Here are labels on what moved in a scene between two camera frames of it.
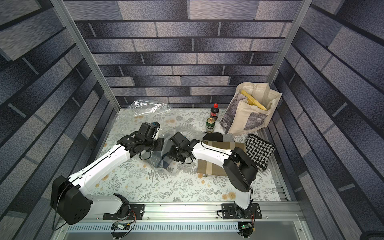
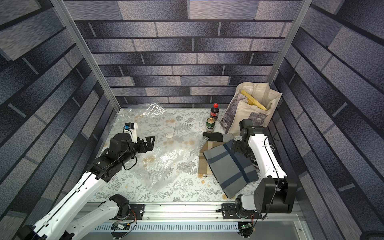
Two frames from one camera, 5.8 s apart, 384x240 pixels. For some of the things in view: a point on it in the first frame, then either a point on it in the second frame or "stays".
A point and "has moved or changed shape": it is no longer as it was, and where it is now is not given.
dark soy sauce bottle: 214,111 stays
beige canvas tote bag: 249,109 stays
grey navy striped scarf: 166,160 has moved or changed shape
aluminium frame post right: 299,23 stays
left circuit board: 120,226 stays
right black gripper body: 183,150 to 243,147
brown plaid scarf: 206,167 stays
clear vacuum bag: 157,159 has moved or changed shape
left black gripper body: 153,144 to 140,147
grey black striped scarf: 218,137 stays
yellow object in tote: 251,101 stays
